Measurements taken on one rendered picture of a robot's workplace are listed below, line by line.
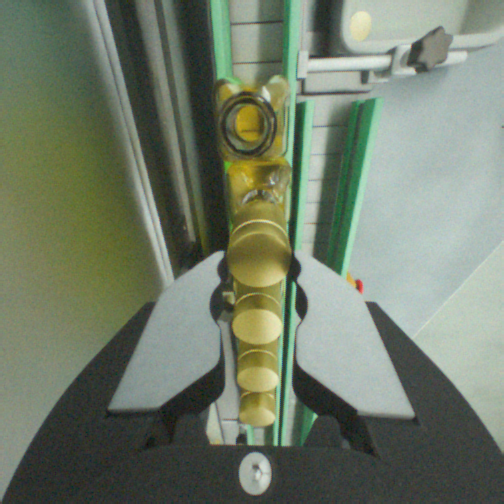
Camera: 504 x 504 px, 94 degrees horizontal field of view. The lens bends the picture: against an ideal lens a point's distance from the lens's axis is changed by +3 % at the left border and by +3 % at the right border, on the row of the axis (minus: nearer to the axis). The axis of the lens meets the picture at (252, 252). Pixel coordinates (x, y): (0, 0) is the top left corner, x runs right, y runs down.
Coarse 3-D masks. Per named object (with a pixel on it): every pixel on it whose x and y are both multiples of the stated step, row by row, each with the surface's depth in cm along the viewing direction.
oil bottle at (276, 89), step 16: (224, 80) 15; (240, 80) 15; (256, 80) 15; (272, 80) 15; (288, 80) 16; (224, 96) 15; (272, 96) 15; (288, 96) 16; (240, 112) 18; (256, 112) 18; (288, 112) 16; (240, 128) 18; (256, 128) 18; (288, 128) 17; (272, 144) 16; (288, 144) 18; (224, 160) 19; (240, 160) 17; (256, 160) 18; (272, 160) 18
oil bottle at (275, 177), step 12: (228, 168) 20; (240, 168) 19; (252, 168) 19; (264, 168) 18; (276, 168) 18; (288, 168) 19; (228, 180) 19; (240, 180) 18; (252, 180) 18; (264, 180) 18; (276, 180) 18; (288, 180) 18; (228, 192) 19; (240, 192) 18; (276, 192) 18; (288, 192) 18; (240, 204) 18; (288, 204) 19; (288, 216) 20
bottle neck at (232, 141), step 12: (240, 96) 11; (252, 96) 11; (228, 108) 11; (240, 108) 13; (264, 108) 11; (228, 120) 12; (276, 120) 11; (228, 132) 12; (264, 132) 13; (276, 132) 11; (228, 144) 12; (240, 144) 13; (252, 144) 13; (264, 144) 12; (240, 156) 12; (252, 156) 12
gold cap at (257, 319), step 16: (240, 288) 17; (256, 288) 16; (272, 288) 17; (240, 304) 16; (256, 304) 15; (272, 304) 15; (240, 320) 15; (256, 320) 15; (272, 320) 15; (240, 336) 16; (256, 336) 16; (272, 336) 16
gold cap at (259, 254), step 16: (240, 208) 15; (256, 208) 14; (272, 208) 14; (240, 224) 12; (256, 224) 12; (272, 224) 12; (240, 240) 11; (256, 240) 11; (272, 240) 11; (288, 240) 12; (240, 256) 12; (256, 256) 12; (272, 256) 12; (288, 256) 12; (240, 272) 12; (256, 272) 12; (272, 272) 12
